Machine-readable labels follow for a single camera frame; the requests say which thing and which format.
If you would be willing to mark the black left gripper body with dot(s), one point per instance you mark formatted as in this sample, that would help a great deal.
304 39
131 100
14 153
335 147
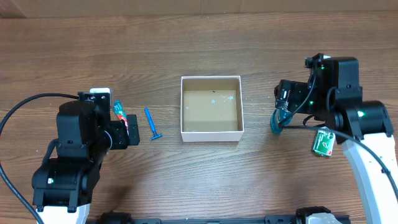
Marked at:
133 129

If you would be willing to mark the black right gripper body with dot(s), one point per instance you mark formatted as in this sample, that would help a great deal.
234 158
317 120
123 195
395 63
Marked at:
283 95

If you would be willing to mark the blue mouthwash bottle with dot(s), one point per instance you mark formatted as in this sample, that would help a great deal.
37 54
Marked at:
278 116

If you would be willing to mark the blue disposable razor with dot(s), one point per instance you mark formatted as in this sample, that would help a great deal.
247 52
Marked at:
152 125

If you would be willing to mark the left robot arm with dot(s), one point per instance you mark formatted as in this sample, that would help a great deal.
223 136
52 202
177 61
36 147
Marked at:
64 183

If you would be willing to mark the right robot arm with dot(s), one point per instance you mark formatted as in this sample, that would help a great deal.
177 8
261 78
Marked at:
333 96

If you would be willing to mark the Colgate toothpaste tube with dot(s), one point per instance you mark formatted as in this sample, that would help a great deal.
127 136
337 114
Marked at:
120 113

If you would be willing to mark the white cardboard box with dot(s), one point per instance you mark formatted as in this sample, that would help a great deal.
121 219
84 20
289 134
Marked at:
211 109

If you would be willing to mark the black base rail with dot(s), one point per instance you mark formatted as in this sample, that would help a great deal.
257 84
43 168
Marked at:
302 215

